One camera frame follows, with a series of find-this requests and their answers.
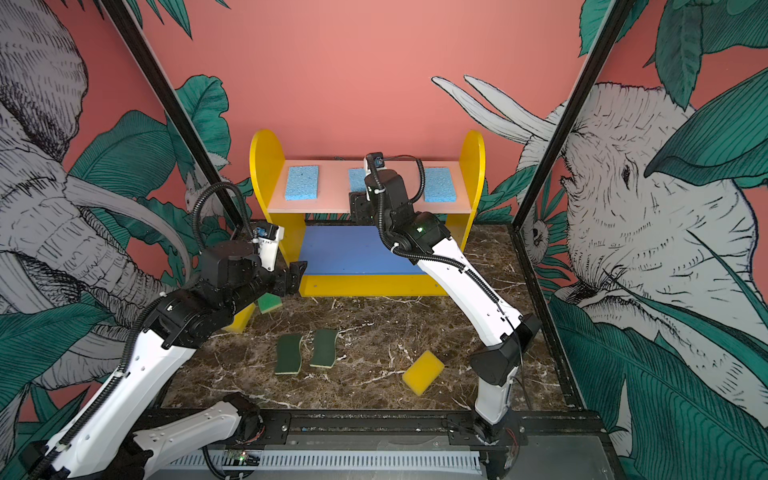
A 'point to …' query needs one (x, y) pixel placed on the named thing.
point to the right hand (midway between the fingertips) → (359, 188)
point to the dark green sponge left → (288, 354)
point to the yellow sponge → (423, 373)
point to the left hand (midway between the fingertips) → (289, 255)
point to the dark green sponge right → (323, 348)
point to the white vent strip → (369, 461)
